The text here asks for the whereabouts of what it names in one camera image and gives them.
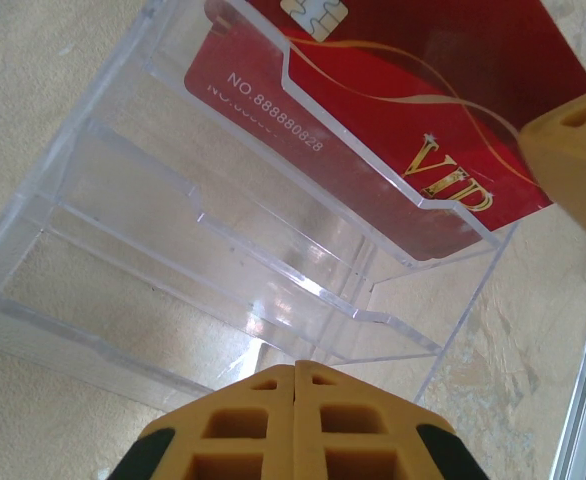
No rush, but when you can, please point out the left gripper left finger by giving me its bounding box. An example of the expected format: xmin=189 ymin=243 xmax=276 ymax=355
xmin=116 ymin=363 xmax=295 ymax=480

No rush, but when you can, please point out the clear acrylic card stand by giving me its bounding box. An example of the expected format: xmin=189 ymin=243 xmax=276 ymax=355
xmin=0 ymin=0 xmax=520 ymax=419

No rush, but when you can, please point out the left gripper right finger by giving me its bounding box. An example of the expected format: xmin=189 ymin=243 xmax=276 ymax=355
xmin=293 ymin=360 xmax=485 ymax=480

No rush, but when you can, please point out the red VIP credit card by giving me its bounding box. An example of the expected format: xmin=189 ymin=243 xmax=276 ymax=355
xmin=182 ymin=0 xmax=586 ymax=264

